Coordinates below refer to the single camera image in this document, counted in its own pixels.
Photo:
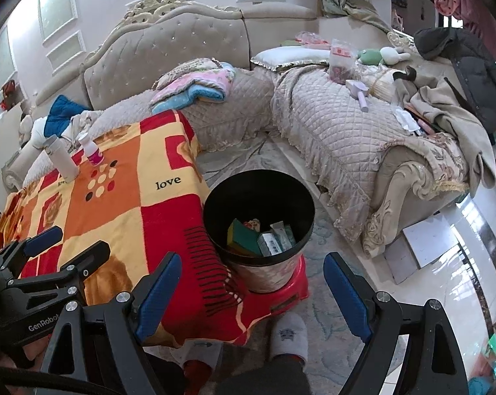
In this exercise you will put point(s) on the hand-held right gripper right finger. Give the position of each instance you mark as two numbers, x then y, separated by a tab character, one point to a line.
346	300

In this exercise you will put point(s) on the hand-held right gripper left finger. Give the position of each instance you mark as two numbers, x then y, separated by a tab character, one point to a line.
157	296

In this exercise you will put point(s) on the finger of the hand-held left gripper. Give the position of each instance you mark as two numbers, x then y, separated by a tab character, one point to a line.
89	257
44	236

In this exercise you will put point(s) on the small blue white box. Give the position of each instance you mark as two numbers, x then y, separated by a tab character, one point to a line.
272	245

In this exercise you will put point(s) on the teal tissue packet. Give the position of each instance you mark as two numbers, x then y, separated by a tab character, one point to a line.
283	229

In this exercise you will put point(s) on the green yellow sponge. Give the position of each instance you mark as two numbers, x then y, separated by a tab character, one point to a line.
242	234

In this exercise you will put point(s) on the black trash bin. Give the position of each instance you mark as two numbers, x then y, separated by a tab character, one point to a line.
231	197

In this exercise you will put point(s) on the pale patterned rug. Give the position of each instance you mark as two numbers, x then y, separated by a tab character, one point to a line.
318	329

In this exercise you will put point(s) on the red orange checked blanket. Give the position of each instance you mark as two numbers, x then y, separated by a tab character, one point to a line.
108	214

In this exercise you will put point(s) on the red plastic stool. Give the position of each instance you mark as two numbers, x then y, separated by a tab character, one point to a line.
287	292

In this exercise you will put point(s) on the white slipper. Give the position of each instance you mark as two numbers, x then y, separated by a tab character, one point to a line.
289	333
202	352

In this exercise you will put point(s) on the beige thermos bottle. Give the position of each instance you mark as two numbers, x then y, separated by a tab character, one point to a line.
63	160

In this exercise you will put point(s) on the white pink-label pill bottle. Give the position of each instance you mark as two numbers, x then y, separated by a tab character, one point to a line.
91	150

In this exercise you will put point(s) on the white flat board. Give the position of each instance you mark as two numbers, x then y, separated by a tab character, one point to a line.
429	238

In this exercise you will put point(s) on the person's dark trouser leg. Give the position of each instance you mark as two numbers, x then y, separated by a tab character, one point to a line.
264	378

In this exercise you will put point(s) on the blue jacket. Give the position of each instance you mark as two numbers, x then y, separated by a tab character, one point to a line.
65	113

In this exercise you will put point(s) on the beige tufted corner sofa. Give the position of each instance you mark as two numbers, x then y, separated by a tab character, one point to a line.
334	140

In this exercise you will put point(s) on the folded pink blue blankets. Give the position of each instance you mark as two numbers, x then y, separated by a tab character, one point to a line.
194	86

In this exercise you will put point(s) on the pale purple brush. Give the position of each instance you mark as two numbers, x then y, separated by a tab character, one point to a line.
361	96

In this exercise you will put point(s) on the beige coat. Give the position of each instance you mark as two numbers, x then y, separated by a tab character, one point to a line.
457	127

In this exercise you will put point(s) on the straw hand broom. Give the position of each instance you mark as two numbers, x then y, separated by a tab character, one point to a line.
385	86

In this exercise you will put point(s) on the clear bag with red contents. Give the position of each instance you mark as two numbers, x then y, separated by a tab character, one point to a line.
340	66

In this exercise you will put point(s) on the green plush toy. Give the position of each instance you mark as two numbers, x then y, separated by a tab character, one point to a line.
369	56

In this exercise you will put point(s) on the white rabbit plush toy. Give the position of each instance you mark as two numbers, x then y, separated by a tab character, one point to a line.
394	55

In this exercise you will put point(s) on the white frilled pillow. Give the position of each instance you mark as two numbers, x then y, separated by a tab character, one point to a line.
289	57

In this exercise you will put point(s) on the black padded jacket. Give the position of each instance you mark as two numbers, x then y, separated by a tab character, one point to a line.
466	70

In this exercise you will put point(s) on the hanging pink clothes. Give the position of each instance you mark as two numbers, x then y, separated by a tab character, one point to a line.
470	4

